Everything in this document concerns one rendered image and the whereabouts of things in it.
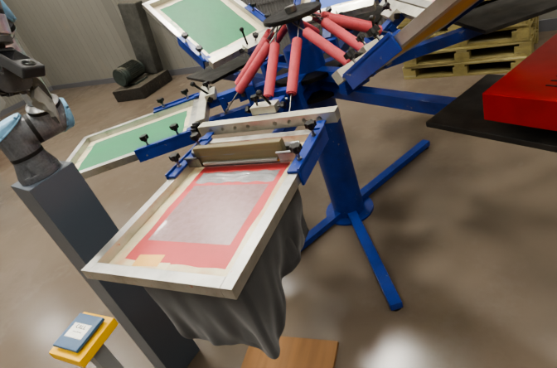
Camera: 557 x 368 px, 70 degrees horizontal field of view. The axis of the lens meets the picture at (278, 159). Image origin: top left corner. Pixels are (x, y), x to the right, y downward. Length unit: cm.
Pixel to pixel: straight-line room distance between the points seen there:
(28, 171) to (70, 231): 27
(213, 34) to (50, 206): 166
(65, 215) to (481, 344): 175
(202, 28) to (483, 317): 236
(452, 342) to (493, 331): 18
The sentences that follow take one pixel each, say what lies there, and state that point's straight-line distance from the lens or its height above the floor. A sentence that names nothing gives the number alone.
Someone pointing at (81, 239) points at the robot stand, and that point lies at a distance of 176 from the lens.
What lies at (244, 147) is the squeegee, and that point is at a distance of 150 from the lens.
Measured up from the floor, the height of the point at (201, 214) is 96.
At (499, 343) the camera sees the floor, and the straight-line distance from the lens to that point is 202.
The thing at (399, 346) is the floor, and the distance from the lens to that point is 201.
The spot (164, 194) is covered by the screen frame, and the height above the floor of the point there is 98.
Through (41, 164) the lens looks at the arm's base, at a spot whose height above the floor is 125.
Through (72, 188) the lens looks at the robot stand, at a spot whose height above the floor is 112.
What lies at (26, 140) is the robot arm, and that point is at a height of 135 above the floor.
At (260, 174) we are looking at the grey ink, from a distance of 146.
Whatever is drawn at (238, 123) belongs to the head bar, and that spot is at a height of 104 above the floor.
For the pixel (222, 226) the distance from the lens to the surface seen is 130.
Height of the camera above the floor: 168
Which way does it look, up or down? 28 degrees down
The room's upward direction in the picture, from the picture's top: 21 degrees counter-clockwise
